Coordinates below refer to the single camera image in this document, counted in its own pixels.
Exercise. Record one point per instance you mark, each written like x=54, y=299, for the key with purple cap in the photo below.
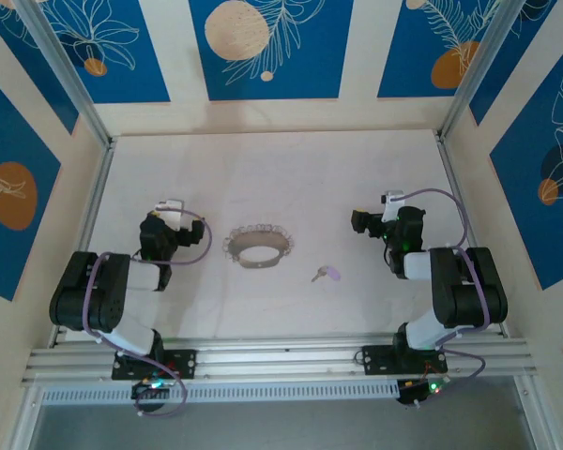
x=330, y=272

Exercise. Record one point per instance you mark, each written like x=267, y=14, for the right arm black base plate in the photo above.
x=377, y=360

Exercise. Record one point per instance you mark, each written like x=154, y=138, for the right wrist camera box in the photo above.
x=393, y=199

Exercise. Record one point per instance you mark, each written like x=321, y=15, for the long aluminium base rail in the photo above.
x=281, y=358

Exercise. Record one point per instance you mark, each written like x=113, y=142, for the short aluminium frame bar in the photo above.
x=23, y=417
x=535, y=412

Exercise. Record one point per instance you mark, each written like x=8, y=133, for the metal keyring with split rings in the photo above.
x=232, y=244

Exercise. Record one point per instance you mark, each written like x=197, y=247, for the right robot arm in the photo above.
x=469, y=286

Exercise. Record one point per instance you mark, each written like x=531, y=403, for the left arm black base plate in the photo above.
x=185, y=363

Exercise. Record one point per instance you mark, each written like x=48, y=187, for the aluminium side rail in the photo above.
x=86, y=234
x=455, y=187

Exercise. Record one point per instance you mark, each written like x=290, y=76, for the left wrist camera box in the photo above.
x=171, y=206

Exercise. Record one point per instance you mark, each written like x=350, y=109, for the aluminium frame post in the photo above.
x=474, y=75
x=70, y=79

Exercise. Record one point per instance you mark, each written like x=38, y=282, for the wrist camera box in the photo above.
x=393, y=199
x=171, y=206

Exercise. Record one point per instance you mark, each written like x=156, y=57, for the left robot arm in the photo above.
x=98, y=290

